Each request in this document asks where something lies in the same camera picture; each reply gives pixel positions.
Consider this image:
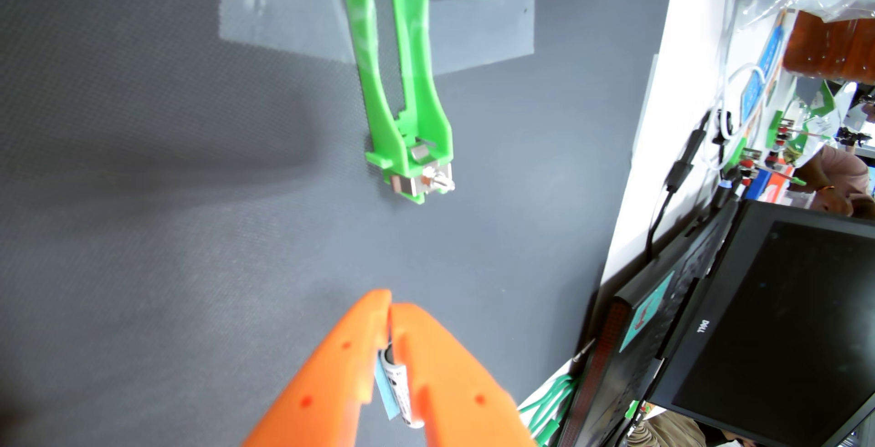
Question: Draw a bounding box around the black Dell laptop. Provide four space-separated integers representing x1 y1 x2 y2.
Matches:
557 201 875 447

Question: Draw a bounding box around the person in tan jacket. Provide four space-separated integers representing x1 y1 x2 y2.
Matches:
625 409 746 447

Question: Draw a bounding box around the blue box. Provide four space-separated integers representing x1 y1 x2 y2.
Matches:
741 23 783 127

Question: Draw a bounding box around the white cylindrical battery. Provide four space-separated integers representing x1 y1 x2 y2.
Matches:
381 344 425 429

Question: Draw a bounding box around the green battery holder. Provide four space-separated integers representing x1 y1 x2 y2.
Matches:
338 0 455 205

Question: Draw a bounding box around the brown wooden object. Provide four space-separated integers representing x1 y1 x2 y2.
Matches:
782 10 875 86

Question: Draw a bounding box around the white cable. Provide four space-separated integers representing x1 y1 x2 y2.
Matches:
710 64 767 161

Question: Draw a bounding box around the green red electronics clutter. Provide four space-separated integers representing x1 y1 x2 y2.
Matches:
725 78 842 191

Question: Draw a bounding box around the person in mauve clothing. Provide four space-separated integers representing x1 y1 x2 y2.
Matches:
796 145 875 219

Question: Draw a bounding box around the light blue tape piece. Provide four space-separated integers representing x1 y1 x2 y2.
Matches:
375 355 401 421

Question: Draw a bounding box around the translucent grey tape strip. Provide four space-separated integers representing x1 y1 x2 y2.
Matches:
219 0 356 65
429 0 536 77

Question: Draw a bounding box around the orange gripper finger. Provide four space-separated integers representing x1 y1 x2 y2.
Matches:
390 302 537 447
241 288 392 447

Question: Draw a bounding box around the dark grey mat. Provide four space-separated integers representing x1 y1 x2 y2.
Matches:
0 0 678 447

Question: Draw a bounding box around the black power cable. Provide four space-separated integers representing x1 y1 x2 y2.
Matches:
646 112 712 260

